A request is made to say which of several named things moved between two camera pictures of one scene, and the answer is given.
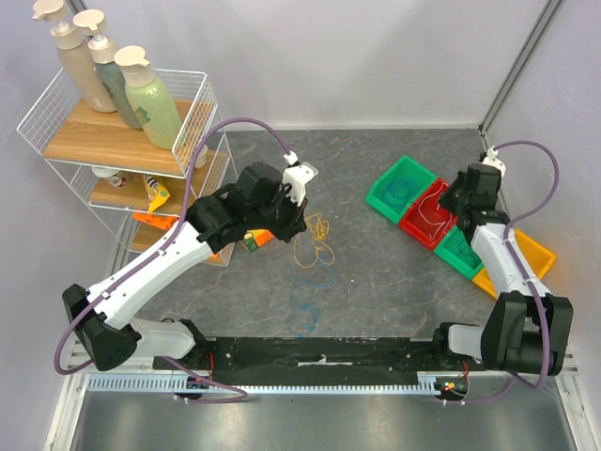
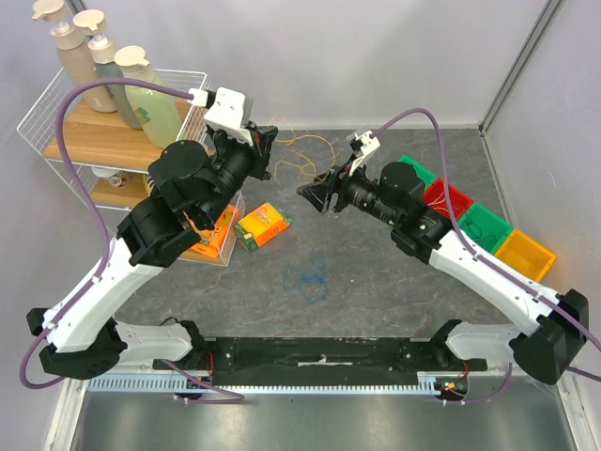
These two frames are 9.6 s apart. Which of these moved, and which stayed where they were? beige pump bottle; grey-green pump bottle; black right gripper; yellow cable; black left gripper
Moved: black left gripper; yellow cable; black right gripper
Stayed: grey-green pump bottle; beige pump bottle
